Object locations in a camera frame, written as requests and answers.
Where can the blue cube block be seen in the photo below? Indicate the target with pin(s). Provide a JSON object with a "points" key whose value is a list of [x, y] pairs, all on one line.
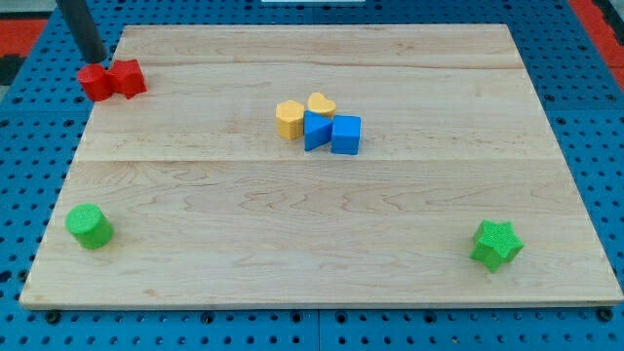
{"points": [[346, 134]]}

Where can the yellow hexagon block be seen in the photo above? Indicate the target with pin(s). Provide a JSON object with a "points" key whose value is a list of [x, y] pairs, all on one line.
{"points": [[289, 118]]}

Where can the red star block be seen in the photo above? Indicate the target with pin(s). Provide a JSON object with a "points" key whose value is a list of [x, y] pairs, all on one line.
{"points": [[126, 78]]}

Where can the green star block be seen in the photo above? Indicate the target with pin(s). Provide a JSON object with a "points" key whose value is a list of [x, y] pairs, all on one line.
{"points": [[495, 244]]}

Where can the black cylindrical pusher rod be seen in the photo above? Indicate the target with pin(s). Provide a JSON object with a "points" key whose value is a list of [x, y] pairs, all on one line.
{"points": [[83, 28]]}

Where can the light wooden board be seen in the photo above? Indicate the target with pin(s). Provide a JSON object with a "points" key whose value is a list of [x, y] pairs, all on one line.
{"points": [[212, 210]]}

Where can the yellow heart block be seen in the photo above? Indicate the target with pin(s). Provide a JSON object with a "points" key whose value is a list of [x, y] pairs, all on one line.
{"points": [[320, 104]]}

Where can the blue triangle block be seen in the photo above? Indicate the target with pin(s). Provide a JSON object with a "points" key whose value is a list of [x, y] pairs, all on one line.
{"points": [[317, 130]]}

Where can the green cylinder block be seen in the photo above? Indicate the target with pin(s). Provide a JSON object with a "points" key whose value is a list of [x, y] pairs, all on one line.
{"points": [[89, 226]]}

